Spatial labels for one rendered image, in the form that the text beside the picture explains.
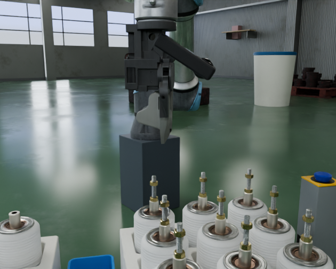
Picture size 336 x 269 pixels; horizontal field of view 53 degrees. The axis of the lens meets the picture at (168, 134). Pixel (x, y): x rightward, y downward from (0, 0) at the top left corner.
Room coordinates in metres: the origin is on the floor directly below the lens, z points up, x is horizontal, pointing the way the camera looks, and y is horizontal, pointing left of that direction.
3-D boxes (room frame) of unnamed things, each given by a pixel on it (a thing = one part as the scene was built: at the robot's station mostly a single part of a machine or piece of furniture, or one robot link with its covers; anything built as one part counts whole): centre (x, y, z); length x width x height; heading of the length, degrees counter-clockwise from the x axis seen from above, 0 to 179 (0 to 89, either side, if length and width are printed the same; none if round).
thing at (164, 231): (0.62, 0.01, 0.26); 0.02 x 0.02 x 0.03
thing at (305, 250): (0.56, -0.25, 0.26); 0.02 x 0.02 x 0.03
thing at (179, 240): (0.51, -0.02, 0.30); 0.01 x 0.01 x 0.08
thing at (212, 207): (0.76, -0.08, 0.25); 0.08 x 0.08 x 0.01
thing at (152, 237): (0.62, 0.01, 0.25); 0.08 x 0.08 x 0.01
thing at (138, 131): (1.35, 0.08, 0.35); 0.15 x 0.15 x 0.10
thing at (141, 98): (1.35, 0.07, 0.47); 0.13 x 0.12 x 0.14; 84
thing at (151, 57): (0.63, 0.03, 0.60); 0.09 x 0.08 x 0.12; 84
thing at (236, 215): (0.79, -0.20, 0.16); 0.10 x 0.10 x 0.18
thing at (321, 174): (0.79, -0.38, 0.32); 0.04 x 0.04 x 0.02
